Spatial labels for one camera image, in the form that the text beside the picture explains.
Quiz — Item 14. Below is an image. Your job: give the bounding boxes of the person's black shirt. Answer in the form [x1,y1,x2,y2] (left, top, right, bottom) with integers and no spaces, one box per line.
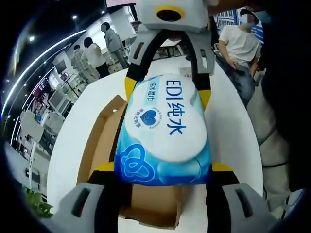
[257,0,311,197]

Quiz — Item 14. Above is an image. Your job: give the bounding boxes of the brown cardboard shoe box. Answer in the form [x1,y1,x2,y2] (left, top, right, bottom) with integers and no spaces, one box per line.
[77,94,183,231]

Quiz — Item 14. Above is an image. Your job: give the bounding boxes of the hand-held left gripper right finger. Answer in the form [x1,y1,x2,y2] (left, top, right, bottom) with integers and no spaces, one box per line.
[205,162,276,233]

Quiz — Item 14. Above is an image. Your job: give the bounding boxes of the large wall display screen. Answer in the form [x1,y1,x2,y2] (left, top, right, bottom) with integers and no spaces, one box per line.
[106,0,137,8]

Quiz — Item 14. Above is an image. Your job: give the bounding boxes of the person's grey trousers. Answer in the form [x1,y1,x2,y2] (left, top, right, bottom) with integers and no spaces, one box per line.
[246,80,292,202]

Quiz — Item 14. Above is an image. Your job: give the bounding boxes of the person's blue face mask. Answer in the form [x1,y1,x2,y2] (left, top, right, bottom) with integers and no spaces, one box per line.
[256,11,273,24]

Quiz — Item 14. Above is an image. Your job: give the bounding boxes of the green potted plant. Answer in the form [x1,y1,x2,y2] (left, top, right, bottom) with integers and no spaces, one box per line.
[25,189,54,219]

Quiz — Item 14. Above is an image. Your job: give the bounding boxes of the white blue wet wipes pack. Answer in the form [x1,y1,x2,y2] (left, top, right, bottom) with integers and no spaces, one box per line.
[113,72,212,187]

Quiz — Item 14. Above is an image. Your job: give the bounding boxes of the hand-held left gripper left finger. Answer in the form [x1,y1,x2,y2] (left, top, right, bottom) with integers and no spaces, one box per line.
[54,162,134,233]

